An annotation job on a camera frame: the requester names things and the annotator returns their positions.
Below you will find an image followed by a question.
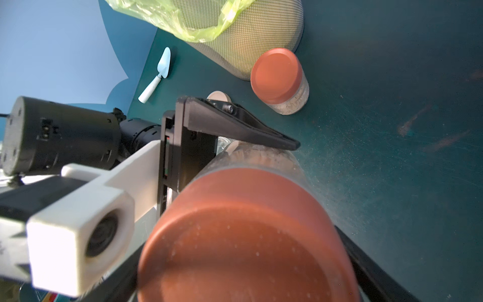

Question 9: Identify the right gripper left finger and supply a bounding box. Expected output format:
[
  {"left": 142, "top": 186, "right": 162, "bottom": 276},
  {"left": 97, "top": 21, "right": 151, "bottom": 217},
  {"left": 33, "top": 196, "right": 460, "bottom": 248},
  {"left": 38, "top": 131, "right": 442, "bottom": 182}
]
[{"left": 77, "top": 244, "right": 144, "bottom": 302}]

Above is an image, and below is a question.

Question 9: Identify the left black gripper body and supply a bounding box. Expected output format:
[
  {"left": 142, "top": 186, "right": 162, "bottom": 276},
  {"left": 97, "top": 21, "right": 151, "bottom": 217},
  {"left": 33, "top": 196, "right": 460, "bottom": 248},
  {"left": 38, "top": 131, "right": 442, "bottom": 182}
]
[{"left": 157, "top": 111, "right": 218, "bottom": 216}]

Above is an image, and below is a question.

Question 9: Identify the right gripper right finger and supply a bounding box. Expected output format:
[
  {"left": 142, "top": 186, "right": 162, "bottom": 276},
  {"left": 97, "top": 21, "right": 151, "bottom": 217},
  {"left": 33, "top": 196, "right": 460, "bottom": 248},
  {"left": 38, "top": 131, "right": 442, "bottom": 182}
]
[{"left": 335, "top": 226, "right": 420, "bottom": 302}]

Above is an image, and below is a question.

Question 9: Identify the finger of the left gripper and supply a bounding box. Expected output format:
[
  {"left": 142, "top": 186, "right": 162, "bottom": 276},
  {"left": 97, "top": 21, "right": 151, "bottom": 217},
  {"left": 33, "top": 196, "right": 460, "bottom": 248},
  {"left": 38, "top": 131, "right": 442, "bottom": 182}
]
[{"left": 176, "top": 96, "right": 301, "bottom": 151}]

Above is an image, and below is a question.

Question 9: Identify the brown-lid oatmeal jar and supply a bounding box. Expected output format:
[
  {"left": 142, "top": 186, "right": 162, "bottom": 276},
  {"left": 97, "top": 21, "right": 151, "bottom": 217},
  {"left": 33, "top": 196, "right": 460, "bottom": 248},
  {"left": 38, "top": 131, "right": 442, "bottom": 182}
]
[
  {"left": 250, "top": 48, "right": 309, "bottom": 115},
  {"left": 137, "top": 141, "right": 360, "bottom": 301}
]

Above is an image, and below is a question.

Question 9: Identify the beige-lid oatmeal jar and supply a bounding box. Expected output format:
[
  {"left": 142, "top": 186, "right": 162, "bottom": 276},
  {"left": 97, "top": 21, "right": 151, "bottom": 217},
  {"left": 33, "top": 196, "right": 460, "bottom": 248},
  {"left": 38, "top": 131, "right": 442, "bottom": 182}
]
[{"left": 216, "top": 137, "right": 233, "bottom": 155}]

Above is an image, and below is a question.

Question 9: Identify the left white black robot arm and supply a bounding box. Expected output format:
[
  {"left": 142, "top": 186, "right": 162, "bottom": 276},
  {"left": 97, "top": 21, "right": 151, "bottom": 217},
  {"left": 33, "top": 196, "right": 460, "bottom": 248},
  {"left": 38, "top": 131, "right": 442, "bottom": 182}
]
[{"left": 1, "top": 97, "right": 303, "bottom": 221}]

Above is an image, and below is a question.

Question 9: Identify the light blue spatula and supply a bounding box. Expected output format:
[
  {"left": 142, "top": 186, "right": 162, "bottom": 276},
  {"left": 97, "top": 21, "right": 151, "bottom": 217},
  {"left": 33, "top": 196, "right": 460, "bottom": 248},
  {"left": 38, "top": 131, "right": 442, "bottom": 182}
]
[{"left": 138, "top": 47, "right": 171, "bottom": 104}]

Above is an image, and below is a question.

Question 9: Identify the green plastic bin liner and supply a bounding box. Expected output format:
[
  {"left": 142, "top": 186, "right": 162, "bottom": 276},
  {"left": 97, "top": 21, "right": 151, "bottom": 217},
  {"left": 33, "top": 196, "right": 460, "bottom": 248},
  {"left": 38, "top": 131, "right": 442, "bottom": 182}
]
[{"left": 107, "top": 1, "right": 254, "bottom": 43}]

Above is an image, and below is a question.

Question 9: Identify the mesh waste bin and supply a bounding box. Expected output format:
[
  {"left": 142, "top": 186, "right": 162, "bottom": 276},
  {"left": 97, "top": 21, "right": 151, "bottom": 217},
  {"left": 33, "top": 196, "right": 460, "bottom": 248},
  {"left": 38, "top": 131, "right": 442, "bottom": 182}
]
[{"left": 188, "top": 0, "right": 304, "bottom": 81}]

